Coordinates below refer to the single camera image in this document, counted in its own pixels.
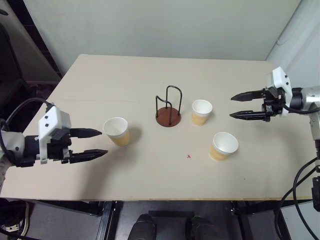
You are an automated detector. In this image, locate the dark rounded shape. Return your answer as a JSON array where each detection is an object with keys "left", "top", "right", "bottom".
[{"left": 126, "top": 213, "right": 158, "bottom": 240}]

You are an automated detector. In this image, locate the yellow white paper cup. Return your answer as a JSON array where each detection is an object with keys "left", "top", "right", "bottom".
[
  {"left": 209, "top": 131, "right": 240, "bottom": 162},
  {"left": 190, "top": 99, "right": 214, "bottom": 127},
  {"left": 102, "top": 117, "right": 132, "bottom": 147}
]

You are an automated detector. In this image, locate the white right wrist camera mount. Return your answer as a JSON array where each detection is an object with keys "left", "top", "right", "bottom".
[{"left": 265, "top": 66, "right": 294, "bottom": 117}]

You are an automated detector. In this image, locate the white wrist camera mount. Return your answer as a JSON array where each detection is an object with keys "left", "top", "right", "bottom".
[
  {"left": 37, "top": 106, "right": 73, "bottom": 165},
  {"left": 265, "top": 66, "right": 294, "bottom": 117}
]

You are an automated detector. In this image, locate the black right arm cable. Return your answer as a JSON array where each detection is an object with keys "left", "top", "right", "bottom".
[{"left": 274, "top": 104, "right": 320, "bottom": 240}]

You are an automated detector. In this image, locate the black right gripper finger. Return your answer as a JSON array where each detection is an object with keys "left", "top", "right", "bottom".
[
  {"left": 229, "top": 109, "right": 267, "bottom": 123},
  {"left": 230, "top": 90, "right": 266, "bottom": 102}
]

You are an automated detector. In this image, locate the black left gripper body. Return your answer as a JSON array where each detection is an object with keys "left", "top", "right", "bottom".
[{"left": 49, "top": 126, "right": 74, "bottom": 165}]

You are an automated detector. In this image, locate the brown wire cup holder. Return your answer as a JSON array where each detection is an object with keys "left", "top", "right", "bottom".
[{"left": 154, "top": 85, "right": 183, "bottom": 129}]

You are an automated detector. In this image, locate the black box on stand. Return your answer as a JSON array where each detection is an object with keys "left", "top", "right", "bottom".
[{"left": 311, "top": 175, "right": 320, "bottom": 214}]

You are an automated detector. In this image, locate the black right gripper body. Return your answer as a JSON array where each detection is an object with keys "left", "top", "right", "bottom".
[{"left": 260, "top": 87, "right": 287, "bottom": 123}]

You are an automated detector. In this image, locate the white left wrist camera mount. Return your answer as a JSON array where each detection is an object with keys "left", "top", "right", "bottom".
[{"left": 37, "top": 106, "right": 73, "bottom": 165}]

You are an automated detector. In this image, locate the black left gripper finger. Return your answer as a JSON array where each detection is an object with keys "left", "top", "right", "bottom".
[
  {"left": 68, "top": 148, "right": 109, "bottom": 165},
  {"left": 68, "top": 127, "right": 103, "bottom": 139}
]

